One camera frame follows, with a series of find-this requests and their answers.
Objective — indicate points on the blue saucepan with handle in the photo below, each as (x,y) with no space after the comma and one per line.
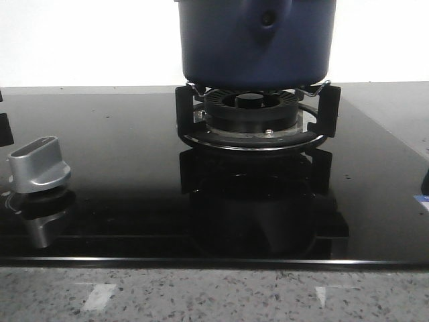
(256,45)

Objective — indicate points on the black pot support grate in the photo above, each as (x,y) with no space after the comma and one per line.
(318,108)

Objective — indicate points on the black left pot support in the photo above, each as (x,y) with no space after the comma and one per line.
(6,136)

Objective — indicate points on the black gas burner head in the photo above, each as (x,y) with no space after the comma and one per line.
(251,112)

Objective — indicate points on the black glass gas cooktop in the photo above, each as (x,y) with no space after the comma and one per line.
(138,196)

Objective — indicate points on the silver stove control knob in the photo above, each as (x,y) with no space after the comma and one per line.
(38,166)

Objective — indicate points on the blue white energy label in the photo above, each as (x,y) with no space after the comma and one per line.
(423,200)

